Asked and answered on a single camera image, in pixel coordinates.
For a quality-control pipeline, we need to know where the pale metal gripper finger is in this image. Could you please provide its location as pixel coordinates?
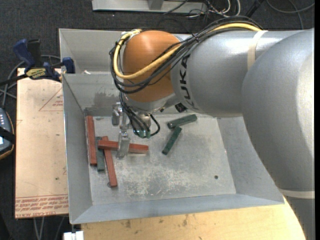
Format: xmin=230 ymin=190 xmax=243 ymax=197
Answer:
xmin=116 ymin=131 xmax=131 ymax=160
xmin=111 ymin=103 xmax=121 ymax=127

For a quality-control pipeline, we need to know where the red-brown flat block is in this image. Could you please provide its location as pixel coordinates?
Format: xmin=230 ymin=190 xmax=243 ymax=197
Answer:
xmin=101 ymin=135 xmax=119 ymax=188
xmin=97 ymin=139 xmax=150 ymax=155
xmin=85 ymin=115 xmax=98 ymax=166

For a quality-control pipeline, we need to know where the dark green flat block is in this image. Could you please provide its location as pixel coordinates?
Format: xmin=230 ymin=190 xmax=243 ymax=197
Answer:
xmin=167 ymin=113 xmax=198 ymax=130
xmin=161 ymin=126 xmax=183 ymax=156
xmin=94 ymin=136 xmax=106 ymax=173

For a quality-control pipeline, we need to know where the grey metal bin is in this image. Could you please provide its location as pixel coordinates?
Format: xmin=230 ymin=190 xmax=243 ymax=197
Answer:
xmin=58 ymin=28 xmax=285 ymax=225

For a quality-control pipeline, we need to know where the brown cardboard board red print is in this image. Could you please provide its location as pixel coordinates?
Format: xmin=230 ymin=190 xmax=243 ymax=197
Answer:
xmin=14 ymin=67 xmax=70 ymax=220

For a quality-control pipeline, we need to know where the black cylinder on white bracket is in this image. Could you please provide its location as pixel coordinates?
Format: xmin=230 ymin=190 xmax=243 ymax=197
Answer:
xmin=174 ymin=102 xmax=188 ymax=114

